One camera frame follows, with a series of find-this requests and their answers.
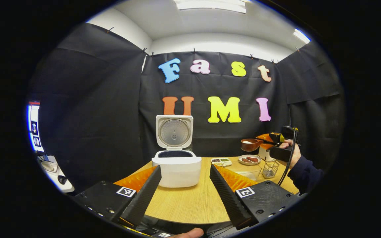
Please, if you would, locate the brown wooden spoon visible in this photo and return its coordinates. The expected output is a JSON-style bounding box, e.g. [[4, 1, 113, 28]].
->
[[241, 138, 277, 152]]

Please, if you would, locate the metal mesh chopstick holder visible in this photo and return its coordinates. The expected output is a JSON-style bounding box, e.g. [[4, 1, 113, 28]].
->
[[262, 161, 280, 179]]

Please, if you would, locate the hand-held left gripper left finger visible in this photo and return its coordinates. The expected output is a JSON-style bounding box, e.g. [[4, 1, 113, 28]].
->
[[75, 165, 162, 228]]

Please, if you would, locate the white divided grain dish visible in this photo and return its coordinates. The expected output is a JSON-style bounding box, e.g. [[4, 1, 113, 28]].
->
[[211, 158, 233, 167]]

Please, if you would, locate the white toaster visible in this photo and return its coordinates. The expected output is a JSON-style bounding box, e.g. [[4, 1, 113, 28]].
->
[[258, 146, 274, 162]]

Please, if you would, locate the round white plate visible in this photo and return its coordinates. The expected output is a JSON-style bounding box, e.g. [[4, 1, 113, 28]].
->
[[238, 155, 262, 166]]

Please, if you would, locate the white side desk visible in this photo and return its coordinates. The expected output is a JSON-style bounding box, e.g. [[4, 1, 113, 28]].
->
[[37, 155, 75, 193]]

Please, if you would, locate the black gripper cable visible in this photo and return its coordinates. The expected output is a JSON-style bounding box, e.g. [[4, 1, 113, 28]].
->
[[277, 128, 299, 186]]

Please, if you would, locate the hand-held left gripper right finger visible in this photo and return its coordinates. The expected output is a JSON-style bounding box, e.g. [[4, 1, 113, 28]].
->
[[209, 164, 302, 230]]

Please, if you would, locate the white rice cooker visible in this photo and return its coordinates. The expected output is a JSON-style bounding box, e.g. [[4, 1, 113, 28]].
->
[[151, 115, 202, 188]]

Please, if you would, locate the clear plastic box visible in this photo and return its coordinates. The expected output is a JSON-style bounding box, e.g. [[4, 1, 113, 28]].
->
[[233, 164, 263, 181]]

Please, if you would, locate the large ceiling light panel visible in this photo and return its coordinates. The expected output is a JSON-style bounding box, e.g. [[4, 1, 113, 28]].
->
[[173, 0, 246, 14]]

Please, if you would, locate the black backdrop cloth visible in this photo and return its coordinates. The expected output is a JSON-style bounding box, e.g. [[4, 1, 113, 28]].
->
[[28, 22, 346, 195]]

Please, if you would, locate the small ceiling light panel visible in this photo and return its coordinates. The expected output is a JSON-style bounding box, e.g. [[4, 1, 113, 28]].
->
[[293, 28, 311, 44]]

